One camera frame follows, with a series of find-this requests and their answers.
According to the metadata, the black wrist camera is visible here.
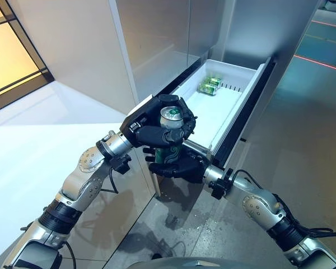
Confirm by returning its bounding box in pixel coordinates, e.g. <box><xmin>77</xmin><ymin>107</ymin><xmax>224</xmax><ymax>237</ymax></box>
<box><xmin>111</xmin><ymin>155</ymin><xmax>133</xmax><ymax>175</ymax></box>
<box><xmin>209</xmin><ymin>168</ymin><xmax>234</xmax><ymax>200</ymax></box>

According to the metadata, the stainless fridge drawer front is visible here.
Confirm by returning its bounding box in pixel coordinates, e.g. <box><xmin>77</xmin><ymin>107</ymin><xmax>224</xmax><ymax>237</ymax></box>
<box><xmin>209</xmin><ymin>57</ymin><xmax>278</xmax><ymax>171</ymax></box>

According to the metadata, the stainless steel fridge body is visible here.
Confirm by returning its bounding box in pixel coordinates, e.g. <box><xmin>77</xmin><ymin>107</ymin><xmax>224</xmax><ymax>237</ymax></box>
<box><xmin>109</xmin><ymin>0</ymin><xmax>325</xmax><ymax>202</ymax></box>

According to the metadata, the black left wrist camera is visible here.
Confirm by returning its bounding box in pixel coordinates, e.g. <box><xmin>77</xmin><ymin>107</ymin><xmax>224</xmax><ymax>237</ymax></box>
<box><xmin>111</xmin><ymin>155</ymin><xmax>133</xmax><ymax>175</ymax></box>

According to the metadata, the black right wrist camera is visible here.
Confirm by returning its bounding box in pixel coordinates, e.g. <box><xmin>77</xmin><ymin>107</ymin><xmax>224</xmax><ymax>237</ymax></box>
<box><xmin>209</xmin><ymin>168</ymin><xmax>234</xmax><ymax>200</ymax></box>

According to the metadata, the silver robot torso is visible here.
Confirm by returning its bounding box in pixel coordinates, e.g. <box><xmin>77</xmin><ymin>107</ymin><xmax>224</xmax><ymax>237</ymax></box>
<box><xmin>131</xmin><ymin>256</ymin><xmax>255</xmax><ymax>269</ymax></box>

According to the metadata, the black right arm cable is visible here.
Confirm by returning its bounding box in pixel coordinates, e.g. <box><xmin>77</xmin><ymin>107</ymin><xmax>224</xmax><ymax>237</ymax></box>
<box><xmin>231</xmin><ymin>169</ymin><xmax>336</xmax><ymax>254</ymax></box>

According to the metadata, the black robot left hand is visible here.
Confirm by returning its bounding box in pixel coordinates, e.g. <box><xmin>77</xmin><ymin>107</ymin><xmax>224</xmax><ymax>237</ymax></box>
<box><xmin>119</xmin><ymin>94</ymin><xmax>198</xmax><ymax>149</ymax></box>

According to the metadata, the tall white cabinet panel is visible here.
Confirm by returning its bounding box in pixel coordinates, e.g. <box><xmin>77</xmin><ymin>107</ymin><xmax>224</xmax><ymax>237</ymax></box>
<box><xmin>7</xmin><ymin>0</ymin><xmax>162</xmax><ymax>197</ymax></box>

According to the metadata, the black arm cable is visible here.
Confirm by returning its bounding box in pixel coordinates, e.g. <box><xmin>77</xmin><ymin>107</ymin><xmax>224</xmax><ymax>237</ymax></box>
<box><xmin>99</xmin><ymin>166</ymin><xmax>120</xmax><ymax>196</ymax></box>
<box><xmin>231</xmin><ymin>169</ymin><xmax>336</xmax><ymax>254</ymax></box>

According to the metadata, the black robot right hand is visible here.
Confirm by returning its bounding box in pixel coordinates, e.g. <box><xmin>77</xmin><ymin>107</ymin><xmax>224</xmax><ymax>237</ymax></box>
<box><xmin>143</xmin><ymin>145</ymin><xmax>207</xmax><ymax>184</ymax></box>

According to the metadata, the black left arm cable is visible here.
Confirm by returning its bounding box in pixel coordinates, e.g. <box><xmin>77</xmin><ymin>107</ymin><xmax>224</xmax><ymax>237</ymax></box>
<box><xmin>99</xmin><ymin>166</ymin><xmax>120</xmax><ymax>196</ymax></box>

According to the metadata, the tall green beer can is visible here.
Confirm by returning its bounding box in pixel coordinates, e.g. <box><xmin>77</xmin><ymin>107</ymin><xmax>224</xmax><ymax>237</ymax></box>
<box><xmin>154</xmin><ymin>105</ymin><xmax>185</xmax><ymax>165</ymax></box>

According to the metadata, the white plastic fridge drawer bin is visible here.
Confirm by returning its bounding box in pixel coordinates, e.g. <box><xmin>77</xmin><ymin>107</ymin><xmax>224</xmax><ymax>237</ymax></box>
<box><xmin>167</xmin><ymin>58</ymin><xmax>265</xmax><ymax>152</ymax></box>

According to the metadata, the black framed lit window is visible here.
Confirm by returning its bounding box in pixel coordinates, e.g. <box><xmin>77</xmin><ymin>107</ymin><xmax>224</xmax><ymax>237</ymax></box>
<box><xmin>0</xmin><ymin>0</ymin><xmax>55</xmax><ymax>115</ymax></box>

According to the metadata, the white counter cabinet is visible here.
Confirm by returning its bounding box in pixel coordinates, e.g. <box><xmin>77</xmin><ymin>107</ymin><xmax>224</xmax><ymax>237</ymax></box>
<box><xmin>0</xmin><ymin>81</ymin><xmax>157</xmax><ymax>269</ymax></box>

